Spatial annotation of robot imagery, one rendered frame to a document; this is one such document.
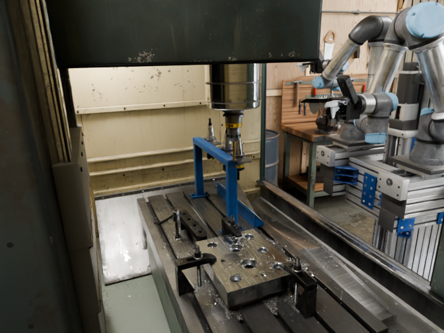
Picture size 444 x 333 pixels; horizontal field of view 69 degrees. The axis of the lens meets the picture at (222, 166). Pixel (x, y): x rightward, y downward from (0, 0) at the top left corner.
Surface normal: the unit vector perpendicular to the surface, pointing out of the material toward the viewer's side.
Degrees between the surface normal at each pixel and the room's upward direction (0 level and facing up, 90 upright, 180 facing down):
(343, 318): 0
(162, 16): 90
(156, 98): 90
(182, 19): 90
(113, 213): 24
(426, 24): 83
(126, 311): 0
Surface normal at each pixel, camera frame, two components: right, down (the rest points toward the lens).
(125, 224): 0.13, -0.76
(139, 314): -0.03, -0.95
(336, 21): 0.28, 0.29
